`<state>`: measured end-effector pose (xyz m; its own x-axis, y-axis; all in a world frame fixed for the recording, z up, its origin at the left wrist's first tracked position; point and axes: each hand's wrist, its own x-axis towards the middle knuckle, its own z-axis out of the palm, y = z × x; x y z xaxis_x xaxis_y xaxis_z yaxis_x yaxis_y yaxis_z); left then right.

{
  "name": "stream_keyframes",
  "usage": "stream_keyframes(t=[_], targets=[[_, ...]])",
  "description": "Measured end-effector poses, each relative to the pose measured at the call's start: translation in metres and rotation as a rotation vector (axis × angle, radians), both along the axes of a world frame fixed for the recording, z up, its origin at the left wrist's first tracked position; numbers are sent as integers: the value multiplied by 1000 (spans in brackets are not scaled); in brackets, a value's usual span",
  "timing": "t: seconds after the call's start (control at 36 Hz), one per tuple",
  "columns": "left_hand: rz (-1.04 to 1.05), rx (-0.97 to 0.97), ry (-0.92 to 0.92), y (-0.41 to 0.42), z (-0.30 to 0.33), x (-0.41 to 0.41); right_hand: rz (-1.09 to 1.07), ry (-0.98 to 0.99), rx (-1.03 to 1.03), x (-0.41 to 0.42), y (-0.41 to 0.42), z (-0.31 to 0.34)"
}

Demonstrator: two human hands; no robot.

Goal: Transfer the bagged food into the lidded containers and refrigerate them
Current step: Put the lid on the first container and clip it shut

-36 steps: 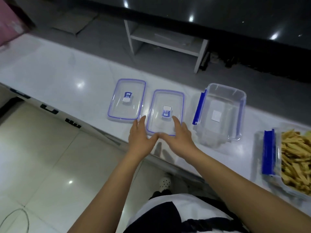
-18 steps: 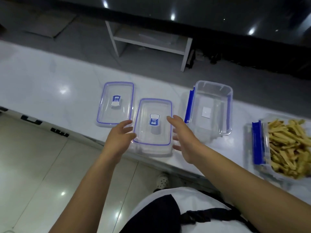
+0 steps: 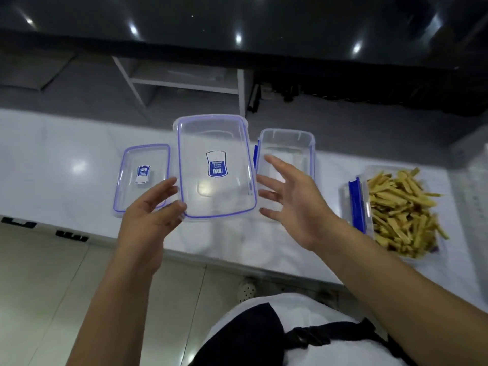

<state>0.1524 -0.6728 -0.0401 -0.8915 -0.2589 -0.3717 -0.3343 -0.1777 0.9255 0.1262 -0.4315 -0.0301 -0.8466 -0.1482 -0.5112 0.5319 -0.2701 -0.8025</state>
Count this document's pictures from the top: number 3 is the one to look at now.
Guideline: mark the person's left hand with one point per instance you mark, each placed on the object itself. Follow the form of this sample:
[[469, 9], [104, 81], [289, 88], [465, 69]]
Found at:
[[143, 228]]

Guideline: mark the person's right hand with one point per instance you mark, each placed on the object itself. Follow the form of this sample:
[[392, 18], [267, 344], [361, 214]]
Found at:
[[305, 213]]

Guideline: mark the person's right middle finger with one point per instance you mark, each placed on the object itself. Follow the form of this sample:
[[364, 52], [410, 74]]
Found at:
[[271, 183]]

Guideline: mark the person's right thumb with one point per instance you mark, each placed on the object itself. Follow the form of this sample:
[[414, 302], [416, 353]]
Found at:
[[271, 214]]

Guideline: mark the person's left thumb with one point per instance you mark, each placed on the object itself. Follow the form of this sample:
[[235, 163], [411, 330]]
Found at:
[[173, 213]]

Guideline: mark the large clear blue-rimmed lid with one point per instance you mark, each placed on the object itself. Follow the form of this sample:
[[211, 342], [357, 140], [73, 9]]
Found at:
[[213, 167]]

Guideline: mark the person's right forearm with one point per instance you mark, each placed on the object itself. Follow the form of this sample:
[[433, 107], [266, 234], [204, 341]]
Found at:
[[400, 301]]

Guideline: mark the person's left forearm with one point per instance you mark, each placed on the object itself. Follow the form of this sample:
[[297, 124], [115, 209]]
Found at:
[[114, 316]]

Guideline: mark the empty clear plastic container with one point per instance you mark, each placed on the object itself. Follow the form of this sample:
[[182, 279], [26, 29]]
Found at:
[[286, 148]]

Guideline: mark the small clear blue-rimmed lid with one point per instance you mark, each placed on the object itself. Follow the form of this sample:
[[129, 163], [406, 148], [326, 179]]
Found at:
[[141, 167]]

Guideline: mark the white perforated shoe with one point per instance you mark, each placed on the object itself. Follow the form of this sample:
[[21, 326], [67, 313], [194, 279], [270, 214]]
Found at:
[[247, 290]]

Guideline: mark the clear container with blue clip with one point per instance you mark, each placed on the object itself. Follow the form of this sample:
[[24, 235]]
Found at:
[[356, 203]]

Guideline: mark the white shirt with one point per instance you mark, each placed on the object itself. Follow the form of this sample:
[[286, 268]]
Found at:
[[305, 312]]

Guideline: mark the black apron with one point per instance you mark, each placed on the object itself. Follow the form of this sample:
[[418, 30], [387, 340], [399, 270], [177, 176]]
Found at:
[[251, 339]]

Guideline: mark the pile of yellow fried sticks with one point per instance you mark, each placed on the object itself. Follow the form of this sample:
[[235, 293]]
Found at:
[[404, 209]]

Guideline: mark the large translucent plastic box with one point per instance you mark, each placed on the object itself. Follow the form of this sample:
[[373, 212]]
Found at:
[[471, 209]]

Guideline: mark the black table bracket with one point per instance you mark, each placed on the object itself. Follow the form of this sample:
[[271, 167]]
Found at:
[[18, 222], [72, 236]]

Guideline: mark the white shelf frame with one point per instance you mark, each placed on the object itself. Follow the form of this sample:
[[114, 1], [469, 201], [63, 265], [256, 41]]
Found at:
[[179, 81]]

